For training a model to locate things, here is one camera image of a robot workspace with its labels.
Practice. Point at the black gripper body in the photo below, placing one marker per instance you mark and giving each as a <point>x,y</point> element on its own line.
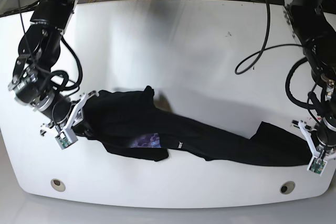
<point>56,107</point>
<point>324,135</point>

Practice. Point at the black T-shirt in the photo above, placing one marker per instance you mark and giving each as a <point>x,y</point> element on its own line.
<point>130,125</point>

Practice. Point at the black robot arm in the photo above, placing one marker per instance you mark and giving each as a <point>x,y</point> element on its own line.
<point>317,37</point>
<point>33,82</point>

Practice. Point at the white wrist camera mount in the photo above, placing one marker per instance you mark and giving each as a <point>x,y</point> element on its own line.
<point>66,136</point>
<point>321,151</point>

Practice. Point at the right table cable grommet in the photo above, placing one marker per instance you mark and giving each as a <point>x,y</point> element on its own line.
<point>287,187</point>

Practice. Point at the table cable grommet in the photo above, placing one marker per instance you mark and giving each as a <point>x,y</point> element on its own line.
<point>287,187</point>
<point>58,185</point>

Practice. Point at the left table cable grommet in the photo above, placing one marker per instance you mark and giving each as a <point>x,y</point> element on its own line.
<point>58,185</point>

